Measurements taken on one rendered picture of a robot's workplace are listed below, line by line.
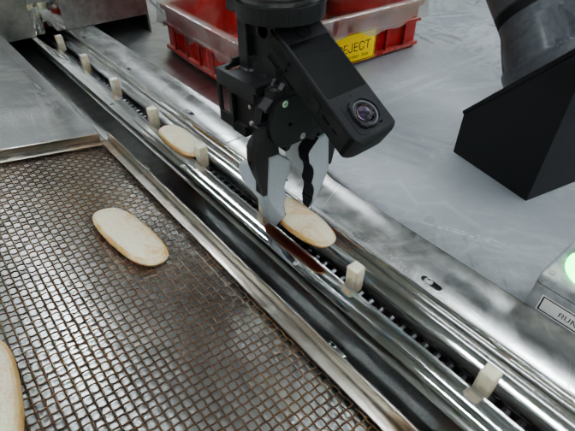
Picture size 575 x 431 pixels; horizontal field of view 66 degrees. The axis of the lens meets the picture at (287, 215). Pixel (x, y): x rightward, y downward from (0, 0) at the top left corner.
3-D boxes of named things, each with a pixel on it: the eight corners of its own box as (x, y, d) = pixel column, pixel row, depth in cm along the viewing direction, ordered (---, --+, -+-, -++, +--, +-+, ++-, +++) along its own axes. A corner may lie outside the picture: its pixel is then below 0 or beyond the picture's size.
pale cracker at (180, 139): (211, 151, 60) (210, 144, 60) (186, 162, 59) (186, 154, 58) (175, 124, 66) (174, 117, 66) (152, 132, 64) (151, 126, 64)
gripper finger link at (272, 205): (250, 201, 49) (257, 123, 44) (284, 229, 45) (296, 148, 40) (227, 209, 47) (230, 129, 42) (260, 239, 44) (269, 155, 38)
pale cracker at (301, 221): (345, 238, 44) (346, 230, 44) (317, 255, 43) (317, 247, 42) (281, 191, 50) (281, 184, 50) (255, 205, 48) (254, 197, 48)
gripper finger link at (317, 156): (298, 174, 52) (288, 107, 45) (333, 198, 48) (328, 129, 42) (277, 188, 51) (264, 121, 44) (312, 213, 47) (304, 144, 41)
